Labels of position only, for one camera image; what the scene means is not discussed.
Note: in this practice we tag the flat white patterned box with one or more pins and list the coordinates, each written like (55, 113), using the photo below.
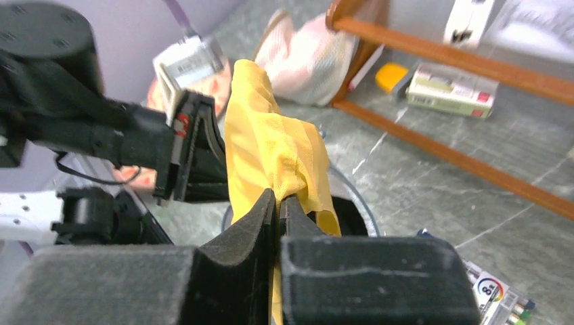
(538, 28)

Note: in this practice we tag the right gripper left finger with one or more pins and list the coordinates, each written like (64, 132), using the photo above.
(225, 281)

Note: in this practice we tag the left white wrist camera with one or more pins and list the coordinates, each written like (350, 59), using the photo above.
(183, 64)

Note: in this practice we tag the orange wooden shelf rack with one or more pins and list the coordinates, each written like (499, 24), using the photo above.
(503, 67)

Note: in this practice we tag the pink mesh laundry bag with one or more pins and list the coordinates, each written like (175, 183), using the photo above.
(306, 65)

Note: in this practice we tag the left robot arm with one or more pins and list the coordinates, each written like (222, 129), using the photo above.
(52, 95)

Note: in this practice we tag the small white box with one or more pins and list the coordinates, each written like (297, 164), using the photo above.
(451, 90)

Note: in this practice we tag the round white mesh laundry bag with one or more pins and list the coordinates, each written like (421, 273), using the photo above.
(354, 215)

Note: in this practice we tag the coloured marker pack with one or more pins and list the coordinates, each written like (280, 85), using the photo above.
(499, 303)

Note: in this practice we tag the yellow bra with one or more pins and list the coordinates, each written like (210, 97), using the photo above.
(266, 150)

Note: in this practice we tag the yellow small block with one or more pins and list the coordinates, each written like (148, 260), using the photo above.
(389, 76)

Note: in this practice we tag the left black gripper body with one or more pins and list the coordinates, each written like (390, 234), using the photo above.
(199, 178)

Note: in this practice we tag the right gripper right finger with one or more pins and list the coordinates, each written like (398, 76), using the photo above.
(369, 280)

